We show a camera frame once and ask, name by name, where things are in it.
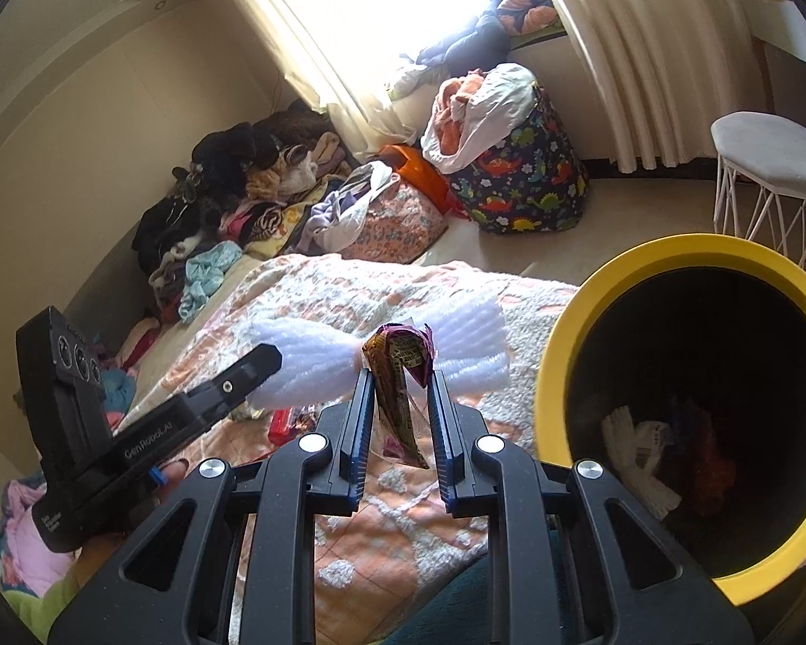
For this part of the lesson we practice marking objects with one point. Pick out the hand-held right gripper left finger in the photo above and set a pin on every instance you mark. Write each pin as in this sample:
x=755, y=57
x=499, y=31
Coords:
x=359, y=430

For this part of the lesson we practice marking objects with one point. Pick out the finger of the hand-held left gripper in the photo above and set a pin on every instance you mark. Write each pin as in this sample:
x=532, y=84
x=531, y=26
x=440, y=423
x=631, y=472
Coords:
x=242, y=379

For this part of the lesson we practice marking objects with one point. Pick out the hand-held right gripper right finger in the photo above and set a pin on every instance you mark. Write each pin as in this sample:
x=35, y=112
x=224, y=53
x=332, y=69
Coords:
x=441, y=443

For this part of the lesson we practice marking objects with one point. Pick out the red snack wrapper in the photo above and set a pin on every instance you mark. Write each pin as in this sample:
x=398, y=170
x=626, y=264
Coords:
x=282, y=424

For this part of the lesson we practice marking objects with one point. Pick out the white foam wrap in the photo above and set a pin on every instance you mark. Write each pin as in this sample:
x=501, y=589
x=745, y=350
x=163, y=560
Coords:
x=309, y=363

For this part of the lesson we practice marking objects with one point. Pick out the purple yellow snack wrapper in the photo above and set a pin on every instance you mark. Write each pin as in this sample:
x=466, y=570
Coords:
x=396, y=356

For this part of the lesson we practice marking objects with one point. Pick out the yellow rimmed black bin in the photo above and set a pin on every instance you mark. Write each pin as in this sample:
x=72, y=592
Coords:
x=564, y=363

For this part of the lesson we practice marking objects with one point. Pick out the white printed glove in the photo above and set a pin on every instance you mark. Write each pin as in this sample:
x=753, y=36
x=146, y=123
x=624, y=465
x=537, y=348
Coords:
x=638, y=457

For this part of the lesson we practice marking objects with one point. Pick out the red plastic bag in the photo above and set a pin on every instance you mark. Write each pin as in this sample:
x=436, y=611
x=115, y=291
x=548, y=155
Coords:
x=712, y=470

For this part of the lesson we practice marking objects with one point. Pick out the person's left hand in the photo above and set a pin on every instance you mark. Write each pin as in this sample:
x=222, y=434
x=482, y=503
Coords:
x=174, y=474

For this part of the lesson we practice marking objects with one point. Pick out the beige bed sheet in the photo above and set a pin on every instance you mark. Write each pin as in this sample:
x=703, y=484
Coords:
x=201, y=329

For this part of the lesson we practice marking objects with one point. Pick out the dark red cushion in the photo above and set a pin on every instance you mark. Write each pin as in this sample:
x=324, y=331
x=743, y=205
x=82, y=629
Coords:
x=141, y=342

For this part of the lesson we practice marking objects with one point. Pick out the pink floral cloth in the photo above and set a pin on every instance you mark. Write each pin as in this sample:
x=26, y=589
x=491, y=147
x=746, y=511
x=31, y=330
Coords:
x=33, y=524

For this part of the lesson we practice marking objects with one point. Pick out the light blue cloth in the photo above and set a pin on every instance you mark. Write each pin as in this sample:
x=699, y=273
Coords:
x=208, y=272

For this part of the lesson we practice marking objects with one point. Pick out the person's teal pants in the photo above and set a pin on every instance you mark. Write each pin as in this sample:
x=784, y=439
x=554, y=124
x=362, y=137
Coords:
x=443, y=605

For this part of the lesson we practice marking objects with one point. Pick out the lavender white garment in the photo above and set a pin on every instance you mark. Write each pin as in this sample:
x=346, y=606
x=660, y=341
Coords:
x=349, y=208

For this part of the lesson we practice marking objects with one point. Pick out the pink floral bag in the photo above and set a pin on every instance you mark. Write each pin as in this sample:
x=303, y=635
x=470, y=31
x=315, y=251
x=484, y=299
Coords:
x=396, y=222

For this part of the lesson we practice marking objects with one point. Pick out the pile of dark clothes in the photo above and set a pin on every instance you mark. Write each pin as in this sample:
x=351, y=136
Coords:
x=242, y=148

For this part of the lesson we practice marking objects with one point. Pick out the orange bag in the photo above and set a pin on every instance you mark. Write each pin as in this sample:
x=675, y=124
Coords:
x=423, y=171

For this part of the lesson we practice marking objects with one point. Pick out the dinosaur print laundry basket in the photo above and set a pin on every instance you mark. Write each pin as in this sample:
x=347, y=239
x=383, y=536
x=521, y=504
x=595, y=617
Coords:
x=524, y=181

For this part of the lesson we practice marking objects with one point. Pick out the orange pink towel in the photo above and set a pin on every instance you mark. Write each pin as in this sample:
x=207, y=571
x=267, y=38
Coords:
x=453, y=111

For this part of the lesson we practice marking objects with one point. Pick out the cream curtain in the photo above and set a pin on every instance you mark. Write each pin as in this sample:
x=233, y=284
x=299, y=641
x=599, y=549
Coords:
x=645, y=47
x=295, y=33

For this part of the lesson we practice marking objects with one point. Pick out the white cloth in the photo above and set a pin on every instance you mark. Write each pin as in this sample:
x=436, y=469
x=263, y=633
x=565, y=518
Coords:
x=504, y=91

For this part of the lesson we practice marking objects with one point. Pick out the orange flower dark blanket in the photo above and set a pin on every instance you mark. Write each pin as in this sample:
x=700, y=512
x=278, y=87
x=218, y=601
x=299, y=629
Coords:
x=530, y=10

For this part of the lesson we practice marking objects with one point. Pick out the white vanity desk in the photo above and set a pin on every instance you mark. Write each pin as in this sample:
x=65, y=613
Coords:
x=786, y=27

